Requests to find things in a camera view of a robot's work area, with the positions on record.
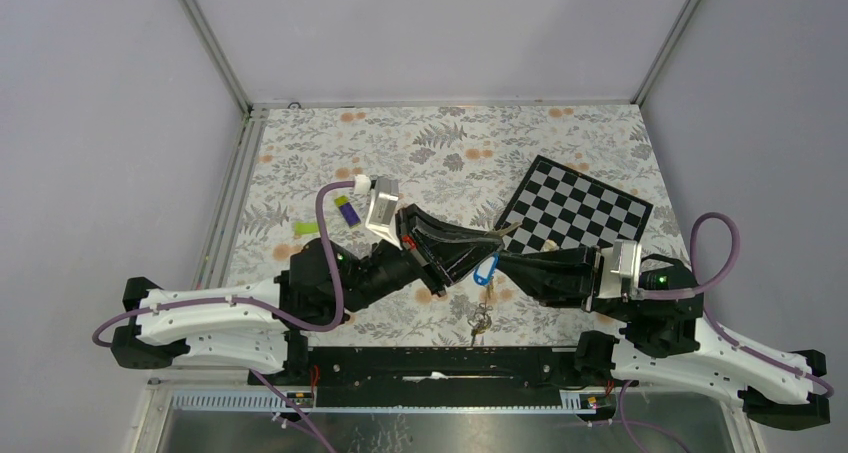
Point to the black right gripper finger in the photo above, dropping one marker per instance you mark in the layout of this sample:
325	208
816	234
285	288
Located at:
566	262
555	290

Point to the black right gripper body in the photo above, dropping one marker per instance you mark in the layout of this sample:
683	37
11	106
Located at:
617	307

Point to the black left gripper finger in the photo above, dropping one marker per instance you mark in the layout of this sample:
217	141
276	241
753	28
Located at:
446	240
440	273

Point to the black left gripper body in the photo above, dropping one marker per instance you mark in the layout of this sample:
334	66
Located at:
385	271

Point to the blue key tag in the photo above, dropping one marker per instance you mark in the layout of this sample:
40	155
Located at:
484	271

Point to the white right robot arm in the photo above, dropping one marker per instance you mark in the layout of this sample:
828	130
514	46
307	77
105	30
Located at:
666	337

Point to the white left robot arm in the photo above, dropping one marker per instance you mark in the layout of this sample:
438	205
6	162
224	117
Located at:
253	325

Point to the black white chessboard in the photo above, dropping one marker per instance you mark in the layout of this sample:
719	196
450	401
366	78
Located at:
556	203

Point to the purple yellow marker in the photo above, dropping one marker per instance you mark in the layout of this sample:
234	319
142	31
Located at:
348	212

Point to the green marker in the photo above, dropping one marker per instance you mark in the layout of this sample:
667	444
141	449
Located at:
305	228

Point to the black front rail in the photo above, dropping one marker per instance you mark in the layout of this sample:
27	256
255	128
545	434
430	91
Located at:
344	366

